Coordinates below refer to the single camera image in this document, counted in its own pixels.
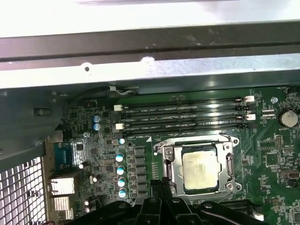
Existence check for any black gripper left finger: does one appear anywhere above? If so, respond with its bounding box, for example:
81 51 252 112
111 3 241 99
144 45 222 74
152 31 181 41
70 179 165 225

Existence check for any coin cell battery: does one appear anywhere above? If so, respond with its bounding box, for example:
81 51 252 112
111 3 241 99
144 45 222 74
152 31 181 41
277 108 295 127

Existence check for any silver rear port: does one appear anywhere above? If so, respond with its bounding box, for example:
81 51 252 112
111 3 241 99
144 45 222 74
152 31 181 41
53 196 74 220
48 177 75 195

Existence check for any black PC case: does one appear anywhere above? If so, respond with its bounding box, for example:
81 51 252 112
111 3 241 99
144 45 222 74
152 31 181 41
0 0 300 225

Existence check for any green motherboard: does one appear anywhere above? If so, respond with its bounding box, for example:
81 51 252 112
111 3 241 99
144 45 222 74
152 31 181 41
44 88 300 225

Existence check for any blue rear port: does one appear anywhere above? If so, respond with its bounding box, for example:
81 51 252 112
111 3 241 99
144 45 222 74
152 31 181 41
53 142 82 167

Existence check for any silver-topped CPU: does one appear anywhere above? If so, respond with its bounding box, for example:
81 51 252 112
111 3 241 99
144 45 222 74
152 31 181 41
182 151 222 190

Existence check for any wire locking lever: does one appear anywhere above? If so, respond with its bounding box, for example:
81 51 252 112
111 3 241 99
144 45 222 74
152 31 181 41
153 132 235 150

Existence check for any black cable with white tie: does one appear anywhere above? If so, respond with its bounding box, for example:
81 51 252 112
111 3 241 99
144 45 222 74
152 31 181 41
70 85 141 106

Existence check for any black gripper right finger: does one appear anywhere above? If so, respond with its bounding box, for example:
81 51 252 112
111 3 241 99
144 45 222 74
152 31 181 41
162 177 266 225

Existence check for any metal socket cover frame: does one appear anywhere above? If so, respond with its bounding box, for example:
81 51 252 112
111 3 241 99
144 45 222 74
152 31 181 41
164 142 236 195

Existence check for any CPU socket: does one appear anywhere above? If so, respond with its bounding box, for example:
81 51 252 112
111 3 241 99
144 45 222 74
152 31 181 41
153 133 243 196

